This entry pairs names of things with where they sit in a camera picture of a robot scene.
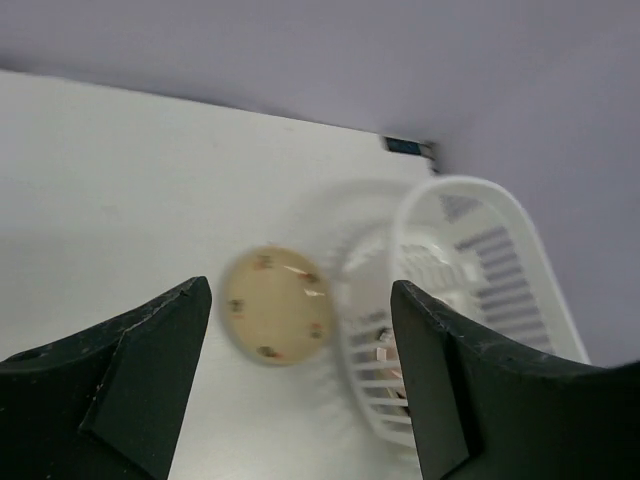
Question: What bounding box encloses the white plastic basket bin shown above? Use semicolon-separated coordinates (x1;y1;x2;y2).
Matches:
330;176;588;449

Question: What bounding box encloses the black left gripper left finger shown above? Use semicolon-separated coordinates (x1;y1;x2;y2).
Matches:
1;277;211;479

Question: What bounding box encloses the beige round plate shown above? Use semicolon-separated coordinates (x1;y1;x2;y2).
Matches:
223;245;335;366

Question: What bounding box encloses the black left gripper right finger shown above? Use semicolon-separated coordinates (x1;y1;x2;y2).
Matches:
390;281;639;479

